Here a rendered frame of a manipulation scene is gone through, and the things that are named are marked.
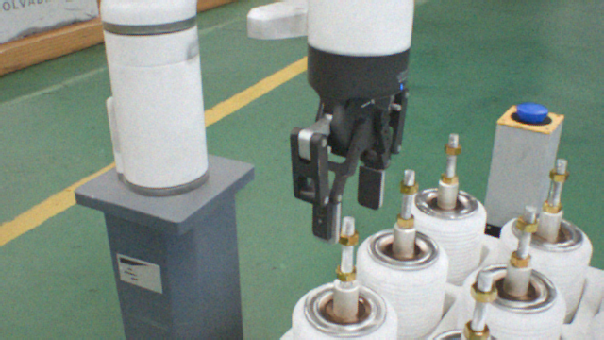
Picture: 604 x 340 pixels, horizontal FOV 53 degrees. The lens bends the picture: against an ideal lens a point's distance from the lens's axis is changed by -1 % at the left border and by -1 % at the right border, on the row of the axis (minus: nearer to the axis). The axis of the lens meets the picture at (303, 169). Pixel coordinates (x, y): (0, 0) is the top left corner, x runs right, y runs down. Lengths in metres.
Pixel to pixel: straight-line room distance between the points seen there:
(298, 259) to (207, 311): 0.38
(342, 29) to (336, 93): 0.05
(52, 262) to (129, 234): 0.48
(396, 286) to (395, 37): 0.28
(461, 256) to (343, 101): 0.35
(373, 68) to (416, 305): 0.29
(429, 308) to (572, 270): 0.16
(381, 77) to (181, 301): 0.38
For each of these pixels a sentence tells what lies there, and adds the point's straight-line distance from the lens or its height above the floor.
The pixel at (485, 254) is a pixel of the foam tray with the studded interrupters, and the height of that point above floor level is 0.17.
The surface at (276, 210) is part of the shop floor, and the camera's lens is 1.21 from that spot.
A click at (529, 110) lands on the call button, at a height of 0.33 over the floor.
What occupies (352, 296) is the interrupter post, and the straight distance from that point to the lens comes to 0.54.
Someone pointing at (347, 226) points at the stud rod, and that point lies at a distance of 0.51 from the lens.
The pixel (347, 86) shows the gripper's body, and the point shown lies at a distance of 0.42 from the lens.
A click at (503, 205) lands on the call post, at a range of 0.88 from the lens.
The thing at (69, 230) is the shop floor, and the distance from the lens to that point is 1.23.
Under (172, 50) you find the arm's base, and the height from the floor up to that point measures 0.45.
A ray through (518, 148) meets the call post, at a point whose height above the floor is 0.28.
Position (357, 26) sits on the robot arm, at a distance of 0.41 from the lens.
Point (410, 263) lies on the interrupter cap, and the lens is 0.62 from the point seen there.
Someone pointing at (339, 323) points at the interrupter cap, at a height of 0.25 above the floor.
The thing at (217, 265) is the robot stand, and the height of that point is 0.20.
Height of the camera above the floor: 0.61
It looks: 26 degrees down
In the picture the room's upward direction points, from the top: straight up
